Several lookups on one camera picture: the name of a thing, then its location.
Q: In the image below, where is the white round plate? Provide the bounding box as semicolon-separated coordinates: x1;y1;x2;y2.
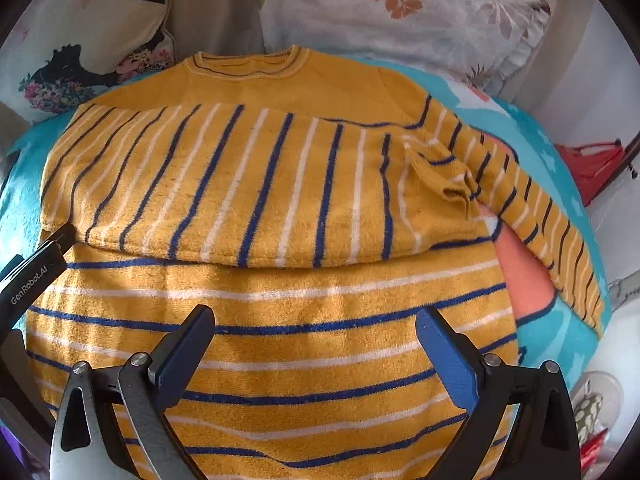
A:
570;370;623;441

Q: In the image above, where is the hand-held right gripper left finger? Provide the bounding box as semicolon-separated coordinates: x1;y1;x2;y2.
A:
50;304;216;480

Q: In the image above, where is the purple cloth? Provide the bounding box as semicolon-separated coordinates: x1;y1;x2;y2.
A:
0;425;51;480

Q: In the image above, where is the white bird print pillow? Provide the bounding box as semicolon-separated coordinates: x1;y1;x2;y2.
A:
0;0;176;126

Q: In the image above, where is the white leaf print pillow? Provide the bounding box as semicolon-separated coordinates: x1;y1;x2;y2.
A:
245;0;556;96

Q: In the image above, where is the yellow striped sweater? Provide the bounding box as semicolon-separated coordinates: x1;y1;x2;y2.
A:
25;45;608;480

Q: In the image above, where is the red bag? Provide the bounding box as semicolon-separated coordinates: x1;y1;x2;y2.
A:
552;142;626;206

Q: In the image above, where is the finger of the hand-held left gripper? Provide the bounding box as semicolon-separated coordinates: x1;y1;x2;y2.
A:
36;222;77;261

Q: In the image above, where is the teal cartoon printed blanket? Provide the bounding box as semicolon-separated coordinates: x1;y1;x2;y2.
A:
0;57;616;396

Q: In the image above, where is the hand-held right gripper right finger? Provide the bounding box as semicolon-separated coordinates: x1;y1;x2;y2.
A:
415;307;583;480

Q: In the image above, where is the beige cloth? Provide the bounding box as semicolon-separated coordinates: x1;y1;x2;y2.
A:
165;0;266;61

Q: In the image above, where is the spotted green object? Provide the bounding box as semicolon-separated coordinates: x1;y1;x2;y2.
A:
575;392;603;436

